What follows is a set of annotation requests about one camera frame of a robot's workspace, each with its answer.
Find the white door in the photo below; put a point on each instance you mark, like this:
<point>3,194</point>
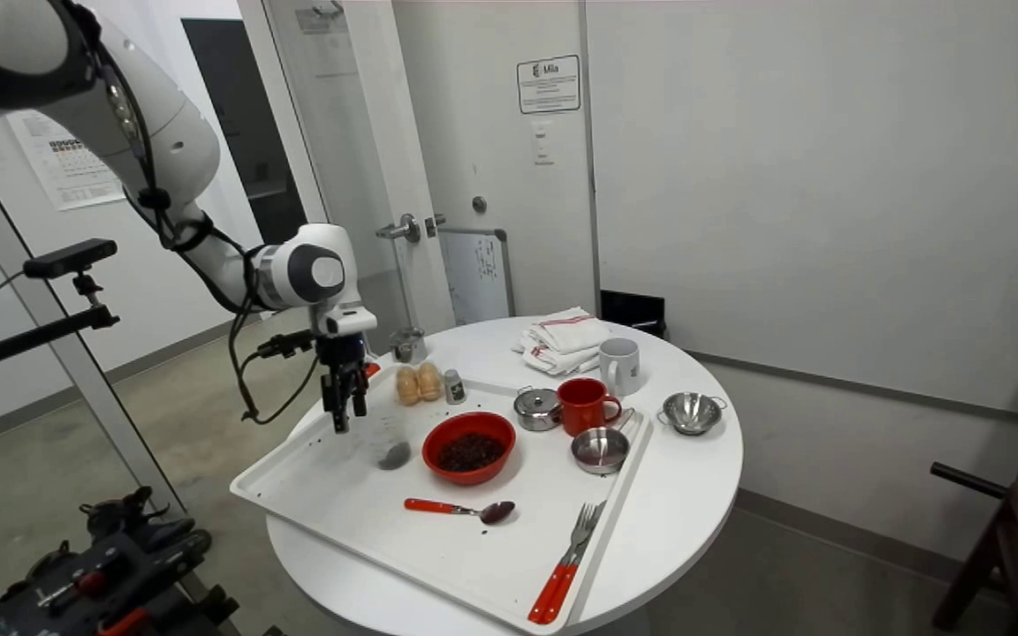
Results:
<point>356,118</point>

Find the white plastic tray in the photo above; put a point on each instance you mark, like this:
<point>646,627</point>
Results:
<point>343,483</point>

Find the white mug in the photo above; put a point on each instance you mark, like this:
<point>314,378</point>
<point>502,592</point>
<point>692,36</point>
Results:
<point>620,366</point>

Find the red plastic bowl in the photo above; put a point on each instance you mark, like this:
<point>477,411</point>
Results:
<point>443,466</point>

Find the white red-striped cloth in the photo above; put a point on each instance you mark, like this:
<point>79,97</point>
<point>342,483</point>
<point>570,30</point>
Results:
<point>565,336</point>

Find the clear plastic jug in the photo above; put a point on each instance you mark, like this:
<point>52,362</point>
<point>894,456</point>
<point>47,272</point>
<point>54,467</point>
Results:
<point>393,455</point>

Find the white paper poster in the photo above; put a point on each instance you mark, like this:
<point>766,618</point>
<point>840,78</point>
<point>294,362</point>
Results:
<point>67,162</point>

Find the bag of yellow buns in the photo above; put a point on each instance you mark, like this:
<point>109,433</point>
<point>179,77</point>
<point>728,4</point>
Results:
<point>422,386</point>

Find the white light switch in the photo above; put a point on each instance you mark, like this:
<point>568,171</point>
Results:
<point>546,142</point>

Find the red cup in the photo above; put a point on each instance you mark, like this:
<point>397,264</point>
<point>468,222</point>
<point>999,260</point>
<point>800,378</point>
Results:
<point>580,408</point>

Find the black box by wall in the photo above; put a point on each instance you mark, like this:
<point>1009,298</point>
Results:
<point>634,311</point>

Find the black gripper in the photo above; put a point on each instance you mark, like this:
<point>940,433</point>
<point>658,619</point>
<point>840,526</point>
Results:
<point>342,360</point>

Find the white wall sign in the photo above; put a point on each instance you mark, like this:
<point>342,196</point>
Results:
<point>548,88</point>

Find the black tripod camera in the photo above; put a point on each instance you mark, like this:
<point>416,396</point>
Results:
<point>67,260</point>

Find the small lidded steel bowl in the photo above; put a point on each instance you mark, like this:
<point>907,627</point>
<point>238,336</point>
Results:
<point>536,411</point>

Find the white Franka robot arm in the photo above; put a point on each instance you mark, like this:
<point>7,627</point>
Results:
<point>144,106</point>

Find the small steel shaker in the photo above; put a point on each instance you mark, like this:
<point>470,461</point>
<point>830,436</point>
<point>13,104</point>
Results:
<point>454,386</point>

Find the black power tool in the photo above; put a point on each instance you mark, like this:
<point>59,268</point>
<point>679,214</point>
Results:
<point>144,526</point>

